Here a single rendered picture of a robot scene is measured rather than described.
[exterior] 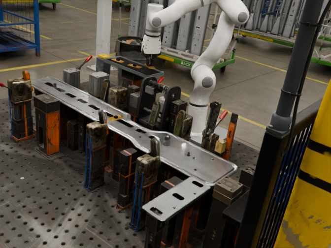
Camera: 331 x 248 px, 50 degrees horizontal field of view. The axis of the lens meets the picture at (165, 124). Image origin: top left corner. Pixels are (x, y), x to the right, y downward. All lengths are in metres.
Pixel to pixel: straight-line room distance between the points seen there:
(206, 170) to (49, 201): 0.74
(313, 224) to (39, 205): 1.26
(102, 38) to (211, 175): 4.43
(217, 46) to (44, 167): 1.14
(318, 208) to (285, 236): 0.10
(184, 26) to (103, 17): 1.42
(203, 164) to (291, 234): 0.79
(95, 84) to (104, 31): 3.60
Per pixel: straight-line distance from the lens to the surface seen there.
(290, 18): 9.24
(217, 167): 1.53
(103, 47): 5.71
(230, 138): 1.60
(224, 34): 2.06
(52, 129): 2.00
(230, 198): 1.30
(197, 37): 6.10
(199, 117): 2.17
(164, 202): 1.27
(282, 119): 0.57
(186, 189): 1.36
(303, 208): 0.75
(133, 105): 1.95
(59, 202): 1.74
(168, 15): 1.90
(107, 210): 1.69
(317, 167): 0.71
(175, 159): 1.52
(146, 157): 1.43
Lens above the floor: 1.78
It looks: 25 degrees down
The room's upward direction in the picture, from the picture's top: 7 degrees clockwise
